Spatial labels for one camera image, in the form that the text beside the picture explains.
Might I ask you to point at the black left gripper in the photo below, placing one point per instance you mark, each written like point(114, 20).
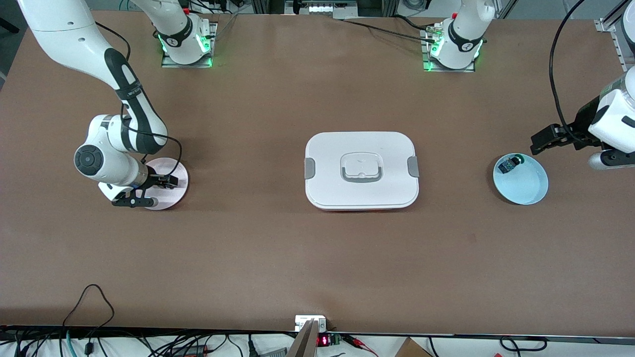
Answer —
point(581, 122)

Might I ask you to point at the white multi-socket strip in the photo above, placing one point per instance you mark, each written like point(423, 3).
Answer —
point(327, 7)

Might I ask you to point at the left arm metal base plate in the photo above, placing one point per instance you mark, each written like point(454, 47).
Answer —
point(429, 67)

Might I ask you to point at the white lidded storage box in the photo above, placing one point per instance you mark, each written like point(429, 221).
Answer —
point(327, 188)

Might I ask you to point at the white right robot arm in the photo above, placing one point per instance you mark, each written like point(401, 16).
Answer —
point(69, 34)

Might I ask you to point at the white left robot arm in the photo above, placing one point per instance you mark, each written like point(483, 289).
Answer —
point(617, 119)

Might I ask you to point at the brown cardboard piece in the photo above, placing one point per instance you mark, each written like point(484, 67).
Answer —
point(412, 349)

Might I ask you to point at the blue switch with green button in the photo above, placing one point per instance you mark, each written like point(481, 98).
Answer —
point(507, 165)

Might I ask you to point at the grey slanted beam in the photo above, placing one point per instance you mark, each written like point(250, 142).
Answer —
point(303, 342)

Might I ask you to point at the white wall socket block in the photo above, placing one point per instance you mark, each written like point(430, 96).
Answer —
point(303, 321)

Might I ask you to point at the round pink plate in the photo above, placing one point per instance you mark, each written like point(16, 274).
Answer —
point(171, 198)

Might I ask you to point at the red LED display module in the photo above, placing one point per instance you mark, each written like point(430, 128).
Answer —
point(325, 340)

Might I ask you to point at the round light blue plate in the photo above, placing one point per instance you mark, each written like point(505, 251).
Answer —
point(526, 186)

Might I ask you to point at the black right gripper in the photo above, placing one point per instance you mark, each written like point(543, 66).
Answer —
point(155, 180)

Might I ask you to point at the aluminium profile rail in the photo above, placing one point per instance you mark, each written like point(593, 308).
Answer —
point(617, 37)

